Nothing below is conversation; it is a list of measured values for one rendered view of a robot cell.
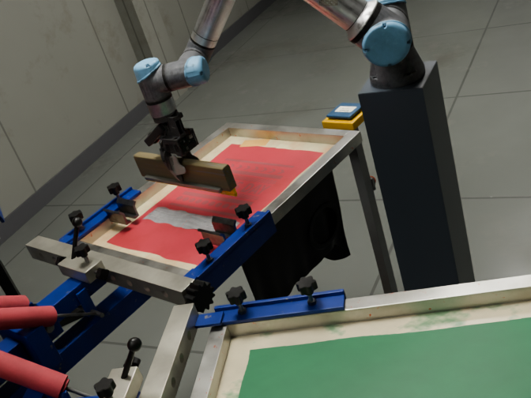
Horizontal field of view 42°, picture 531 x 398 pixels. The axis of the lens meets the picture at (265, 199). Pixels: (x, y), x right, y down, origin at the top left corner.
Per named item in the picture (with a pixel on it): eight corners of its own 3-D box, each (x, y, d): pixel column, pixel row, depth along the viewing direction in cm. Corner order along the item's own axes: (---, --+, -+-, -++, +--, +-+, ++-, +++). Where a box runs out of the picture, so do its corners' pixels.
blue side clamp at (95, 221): (137, 204, 231) (129, 185, 227) (147, 205, 228) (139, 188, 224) (68, 257, 213) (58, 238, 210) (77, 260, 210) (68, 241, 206)
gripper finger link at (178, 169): (186, 187, 198) (178, 157, 194) (172, 185, 202) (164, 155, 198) (193, 183, 200) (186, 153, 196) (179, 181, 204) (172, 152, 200)
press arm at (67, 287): (93, 278, 188) (86, 263, 185) (107, 283, 184) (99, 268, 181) (43, 319, 177) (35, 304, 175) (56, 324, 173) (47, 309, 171)
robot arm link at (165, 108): (141, 105, 191) (161, 91, 196) (146, 120, 193) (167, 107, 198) (158, 106, 186) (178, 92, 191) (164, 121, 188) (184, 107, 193)
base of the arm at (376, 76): (431, 62, 194) (424, 28, 189) (418, 85, 183) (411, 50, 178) (378, 68, 201) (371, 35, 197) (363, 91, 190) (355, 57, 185)
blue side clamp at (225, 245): (263, 228, 195) (256, 207, 191) (276, 230, 192) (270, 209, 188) (193, 294, 177) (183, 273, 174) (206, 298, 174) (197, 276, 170)
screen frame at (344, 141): (230, 131, 258) (227, 122, 256) (363, 140, 220) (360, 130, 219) (67, 255, 211) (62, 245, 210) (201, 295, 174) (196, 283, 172)
